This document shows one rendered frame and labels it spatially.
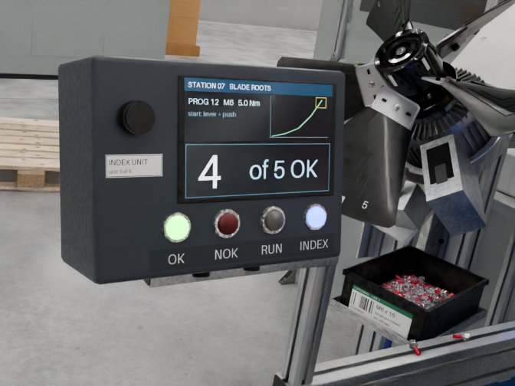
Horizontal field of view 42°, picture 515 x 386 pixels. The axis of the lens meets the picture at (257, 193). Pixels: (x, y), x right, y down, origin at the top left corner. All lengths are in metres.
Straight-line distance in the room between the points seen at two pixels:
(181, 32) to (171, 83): 8.89
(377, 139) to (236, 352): 1.36
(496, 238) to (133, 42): 5.31
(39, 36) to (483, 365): 5.92
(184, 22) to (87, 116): 8.92
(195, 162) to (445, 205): 0.80
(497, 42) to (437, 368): 0.94
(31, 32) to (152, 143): 6.06
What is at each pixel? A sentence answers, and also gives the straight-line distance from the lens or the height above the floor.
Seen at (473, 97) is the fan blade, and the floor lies 1.18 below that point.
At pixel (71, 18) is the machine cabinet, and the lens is 6.71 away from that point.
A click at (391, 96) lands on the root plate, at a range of 1.38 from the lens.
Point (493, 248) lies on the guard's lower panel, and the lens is 2.21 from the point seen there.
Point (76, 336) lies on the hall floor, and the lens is 2.51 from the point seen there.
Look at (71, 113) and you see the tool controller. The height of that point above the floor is 1.19.
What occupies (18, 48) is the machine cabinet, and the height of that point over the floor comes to 0.29.
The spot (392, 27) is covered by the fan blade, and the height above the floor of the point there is 1.25.
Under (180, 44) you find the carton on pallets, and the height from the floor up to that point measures 0.14.
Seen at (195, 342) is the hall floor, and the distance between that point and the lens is 2.52.
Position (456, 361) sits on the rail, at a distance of 1.06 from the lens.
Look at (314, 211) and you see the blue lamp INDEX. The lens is 0.65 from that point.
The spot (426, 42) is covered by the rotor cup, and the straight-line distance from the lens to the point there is 1.37.
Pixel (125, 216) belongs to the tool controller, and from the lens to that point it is 0.57.
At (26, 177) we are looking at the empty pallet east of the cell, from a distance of 3.78.
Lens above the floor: 1.34
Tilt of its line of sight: 19 degrees down
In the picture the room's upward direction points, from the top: 9 degrees clockwise
